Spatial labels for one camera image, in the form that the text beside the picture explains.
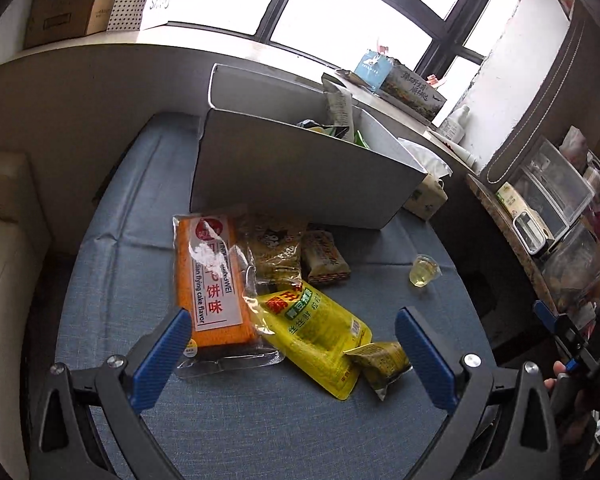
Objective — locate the dark curtain white stitching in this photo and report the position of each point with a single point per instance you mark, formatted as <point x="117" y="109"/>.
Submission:
<point x="540" y="110"/>

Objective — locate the beige sofa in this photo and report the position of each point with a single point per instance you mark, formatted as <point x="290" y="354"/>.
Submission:
<point x="5" y="260"/>

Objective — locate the small olive snack packet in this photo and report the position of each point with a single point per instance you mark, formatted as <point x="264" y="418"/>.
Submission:
<point x="380" y="362"/>

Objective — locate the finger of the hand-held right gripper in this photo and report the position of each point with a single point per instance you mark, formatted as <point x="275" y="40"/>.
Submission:
<point x="544" y="314"/>
<point x="573" y="366"/>

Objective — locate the soft tissue pack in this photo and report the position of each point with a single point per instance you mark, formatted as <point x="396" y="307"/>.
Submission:
<point x="427" y="200"/>

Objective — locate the clear jelly cup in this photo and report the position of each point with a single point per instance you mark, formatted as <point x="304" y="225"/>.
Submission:
<point x="424" y="272"/>

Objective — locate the person's right hand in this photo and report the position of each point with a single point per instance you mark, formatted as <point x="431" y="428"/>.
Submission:
<point x="554" y="377"/>

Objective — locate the pink toy figure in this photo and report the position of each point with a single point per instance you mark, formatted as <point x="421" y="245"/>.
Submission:
<point x="382" y="50"/>
<point x="432" y="79"/>

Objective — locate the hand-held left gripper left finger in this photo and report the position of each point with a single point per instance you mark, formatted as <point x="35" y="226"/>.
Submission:
<point x="162" y="355"/>

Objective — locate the clear plastic container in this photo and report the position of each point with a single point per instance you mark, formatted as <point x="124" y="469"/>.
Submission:
<point x="575" y="265"/>

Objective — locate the white plastic bottle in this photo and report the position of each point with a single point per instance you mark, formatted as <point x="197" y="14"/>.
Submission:
<point x="455" y="127"/>

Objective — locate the brown clear snack packet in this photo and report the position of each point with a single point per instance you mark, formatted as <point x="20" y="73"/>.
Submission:
<point x="275" y="255"/>

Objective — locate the small brown wafer packet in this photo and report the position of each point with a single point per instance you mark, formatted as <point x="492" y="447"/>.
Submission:
<point x="325" y="257"/>

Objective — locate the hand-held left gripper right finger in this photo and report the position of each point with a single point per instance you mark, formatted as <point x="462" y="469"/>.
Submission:
<point x="425" y="362"/>

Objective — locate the yellow white tissue box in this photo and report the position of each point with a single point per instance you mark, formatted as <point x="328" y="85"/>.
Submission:
<point x="507" y="200"/>

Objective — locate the brown stone shelf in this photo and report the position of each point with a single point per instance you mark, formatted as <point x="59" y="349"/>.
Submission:
<point x="495" y="220"/>

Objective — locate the clear plastic drawer organizer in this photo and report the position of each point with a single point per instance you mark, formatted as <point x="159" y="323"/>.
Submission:
<point x="550" y="185"/>

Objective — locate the black window frame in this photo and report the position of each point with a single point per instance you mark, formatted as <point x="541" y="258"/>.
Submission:
<point x="445" y="35"/>

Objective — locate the white cardboard box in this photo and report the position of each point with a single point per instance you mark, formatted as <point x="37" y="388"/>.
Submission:
<point x="290" y="175"/>

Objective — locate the blue printed tissue box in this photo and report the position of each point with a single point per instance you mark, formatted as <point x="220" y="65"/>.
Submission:
<point x="410" y="90"/>

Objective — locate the dark snack packet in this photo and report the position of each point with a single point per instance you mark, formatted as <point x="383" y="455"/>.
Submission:
<point x="307" y="124"/>

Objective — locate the white tube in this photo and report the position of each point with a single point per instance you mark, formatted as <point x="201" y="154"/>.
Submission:
<point x="460" y="152"/>

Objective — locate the yellow snack packet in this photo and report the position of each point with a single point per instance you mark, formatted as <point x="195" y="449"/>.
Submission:
<point x="315" y="330"/>

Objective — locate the brown paper package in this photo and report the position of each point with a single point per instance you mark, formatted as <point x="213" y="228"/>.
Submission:
<point x="574" y="142"/>

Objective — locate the white black-framed device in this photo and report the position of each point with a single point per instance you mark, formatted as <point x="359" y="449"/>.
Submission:
<point x="527" y="230"/>

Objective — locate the grey-green snack packet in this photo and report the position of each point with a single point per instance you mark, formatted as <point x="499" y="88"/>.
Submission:
<point x="339" y="107"/>

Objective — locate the orange cake packet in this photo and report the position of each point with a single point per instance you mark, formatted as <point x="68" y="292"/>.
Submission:
<point x="215" y="285"/>

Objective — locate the brown cardboard carton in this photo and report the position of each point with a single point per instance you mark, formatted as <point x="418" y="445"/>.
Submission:
<point x="60" y="0"/>

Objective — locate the blue-grey tablecloth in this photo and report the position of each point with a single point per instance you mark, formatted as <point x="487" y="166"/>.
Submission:
<point x="280" y="435"/>

